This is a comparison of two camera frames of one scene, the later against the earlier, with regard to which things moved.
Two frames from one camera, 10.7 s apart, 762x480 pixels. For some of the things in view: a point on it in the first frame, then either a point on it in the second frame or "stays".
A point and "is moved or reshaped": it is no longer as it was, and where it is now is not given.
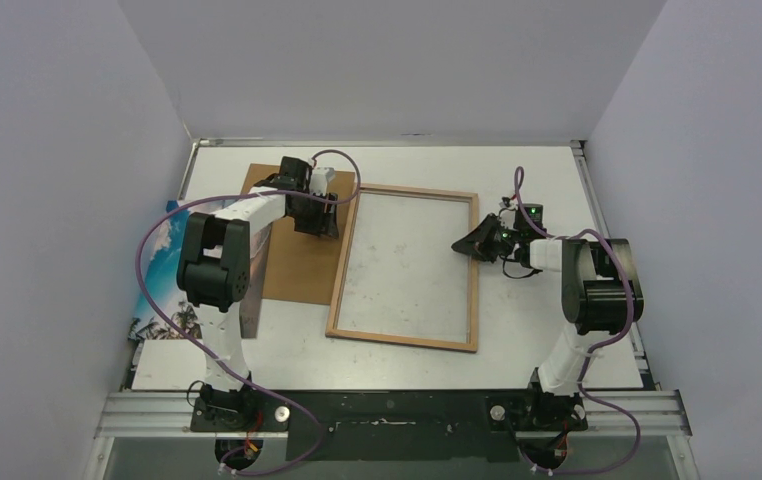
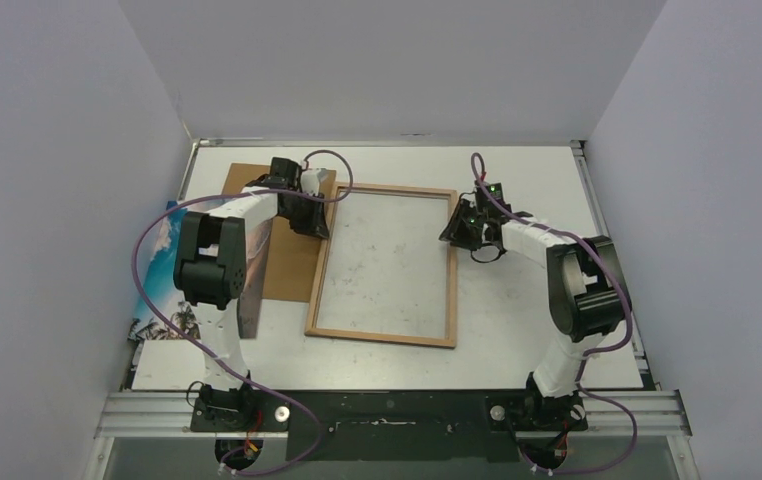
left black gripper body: x=314 y=217 stays
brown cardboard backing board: x=303 y=264 is moved or reshaped
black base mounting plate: x=390 y=426 stays
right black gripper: x=496 y=238 -> x=463 y=225
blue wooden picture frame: x=473 y=344 -> x=450 y=341
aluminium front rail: x=647 y=413 stays
